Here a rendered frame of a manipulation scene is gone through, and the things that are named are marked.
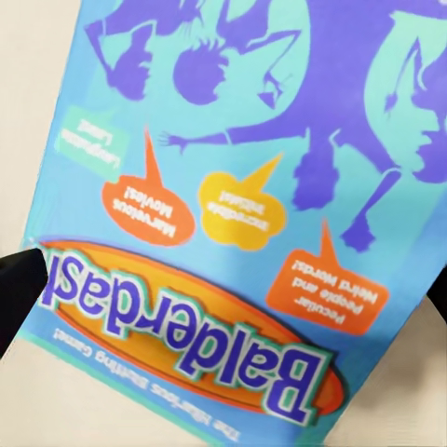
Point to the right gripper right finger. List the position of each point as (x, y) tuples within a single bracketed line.
[(438, 293)]

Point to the bed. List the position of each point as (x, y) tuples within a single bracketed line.
[(44, 402)]

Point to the board game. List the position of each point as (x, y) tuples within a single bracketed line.
[(240, 205)]

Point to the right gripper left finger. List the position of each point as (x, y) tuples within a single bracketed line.
[(23, 276)]

